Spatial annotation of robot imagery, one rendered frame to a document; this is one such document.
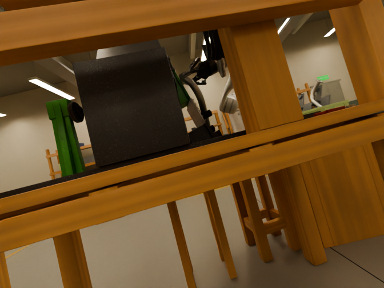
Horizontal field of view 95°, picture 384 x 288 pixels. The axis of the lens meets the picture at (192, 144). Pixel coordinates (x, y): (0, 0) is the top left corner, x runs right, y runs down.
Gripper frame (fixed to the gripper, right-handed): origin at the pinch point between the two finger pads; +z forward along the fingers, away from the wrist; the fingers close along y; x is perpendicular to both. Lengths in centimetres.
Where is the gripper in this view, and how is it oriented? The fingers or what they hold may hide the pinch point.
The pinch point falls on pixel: (187, 78)
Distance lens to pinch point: 87.3
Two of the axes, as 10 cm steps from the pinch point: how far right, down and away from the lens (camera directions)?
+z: -8.6, 4.9, -1.3
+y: -2.9, -6.8, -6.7
